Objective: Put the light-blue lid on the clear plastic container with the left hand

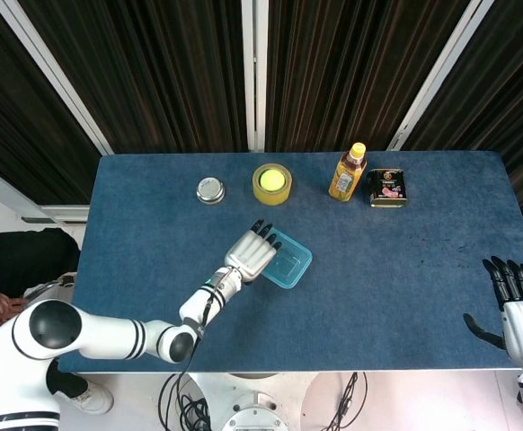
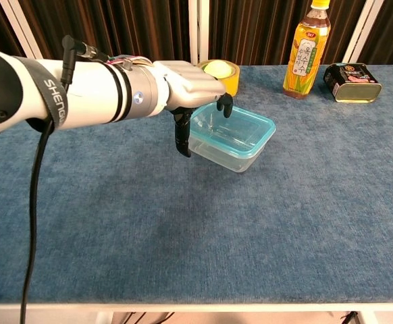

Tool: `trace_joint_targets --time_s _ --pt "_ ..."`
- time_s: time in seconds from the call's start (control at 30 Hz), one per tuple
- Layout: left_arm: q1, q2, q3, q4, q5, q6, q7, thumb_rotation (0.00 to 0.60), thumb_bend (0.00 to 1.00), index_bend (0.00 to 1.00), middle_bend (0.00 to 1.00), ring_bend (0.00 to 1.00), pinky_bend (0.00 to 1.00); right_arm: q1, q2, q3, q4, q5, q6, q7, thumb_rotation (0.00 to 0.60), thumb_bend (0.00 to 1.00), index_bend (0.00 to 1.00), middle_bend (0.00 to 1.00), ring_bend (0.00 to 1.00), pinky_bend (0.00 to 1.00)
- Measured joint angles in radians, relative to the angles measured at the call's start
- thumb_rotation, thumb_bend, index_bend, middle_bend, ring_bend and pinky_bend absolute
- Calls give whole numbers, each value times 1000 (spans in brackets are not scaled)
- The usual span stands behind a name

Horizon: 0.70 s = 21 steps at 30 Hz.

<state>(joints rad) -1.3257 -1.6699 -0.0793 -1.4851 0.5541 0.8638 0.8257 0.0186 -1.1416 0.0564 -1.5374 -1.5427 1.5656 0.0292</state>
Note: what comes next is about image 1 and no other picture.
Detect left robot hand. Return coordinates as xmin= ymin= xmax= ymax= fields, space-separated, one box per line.
xmin=224 ymin=218 xmax=284 ymax=285

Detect white sneaker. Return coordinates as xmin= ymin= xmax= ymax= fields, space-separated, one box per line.
xmin=54 ymin=381 xmax=114 ymax=415

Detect seated person black clothes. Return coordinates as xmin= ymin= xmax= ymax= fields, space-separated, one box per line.
xmin=0 ymin=228 xmax=90 ymax=400

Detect thin black cable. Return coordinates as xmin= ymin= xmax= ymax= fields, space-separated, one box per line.
xmin=328 ymin=371 xmax=369 ymax=431

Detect black cable bundle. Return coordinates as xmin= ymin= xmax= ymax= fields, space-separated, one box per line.
xmin=159 ymin=372 xmax=212 ymax=431

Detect dark brown pleated curtain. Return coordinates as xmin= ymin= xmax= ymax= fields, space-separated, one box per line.
xmin=404 ymin=0 xmax=523 ymax=219
xmin=265 ymin=0 xmax=469 ymax=153
xmin=18 ymin=0 xmax=249 ymax=154
xmin=0 ymin=0 xmax=101 ymax=207

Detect metal chair frame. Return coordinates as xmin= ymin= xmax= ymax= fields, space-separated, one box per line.
xmin=22 ymin=276 xmax=76 ymax=300

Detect blue table cloth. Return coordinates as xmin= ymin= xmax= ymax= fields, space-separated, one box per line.
xmin=58 ymin=151 xmax=523 ymax=374

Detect white low frame rail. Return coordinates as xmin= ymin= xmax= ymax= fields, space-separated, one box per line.
xmin=0 ymin=156 xmax=90 ymax=224

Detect yellow tea bottle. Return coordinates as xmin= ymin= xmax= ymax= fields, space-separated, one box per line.
xmin=328 ymin=142 xmax=368 ymax=202

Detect white metal frame post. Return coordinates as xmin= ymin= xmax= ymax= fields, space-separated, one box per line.
xmin=241 ymin=0 xmax=269 ymax=152
xmin=386 ymin=0 xmax=496 ymax=152
xmin=0 ymin=0 xmax=113 ymax=156

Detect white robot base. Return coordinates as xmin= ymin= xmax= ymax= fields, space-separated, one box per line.
xmin=220 ymin=390 xmax=289 ymax=431

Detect small round metal tin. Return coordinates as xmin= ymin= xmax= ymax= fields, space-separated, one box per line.
xmin=195 ymin=177 xmax=226 ymax=206

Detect black luncheon meat can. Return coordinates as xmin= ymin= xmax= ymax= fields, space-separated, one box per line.
xmin=368 ymin=168 xmax=409 ymax=209

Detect blue plastic container lid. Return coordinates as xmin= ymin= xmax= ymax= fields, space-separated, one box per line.
xmin=261 ymin=227 xmax=314 ymax=289

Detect yellow-green tennis ball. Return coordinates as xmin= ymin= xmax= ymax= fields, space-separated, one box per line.
xmin=260 ymin=169 xmax=286 ymax=192

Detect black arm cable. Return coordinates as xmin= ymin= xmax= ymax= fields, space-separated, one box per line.
xmin=171 ymin=294 xmax=216 ymax=405

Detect yellow tape roll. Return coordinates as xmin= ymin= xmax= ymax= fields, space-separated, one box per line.
xmin=252 ymin=163 xmax=294 ymax=207

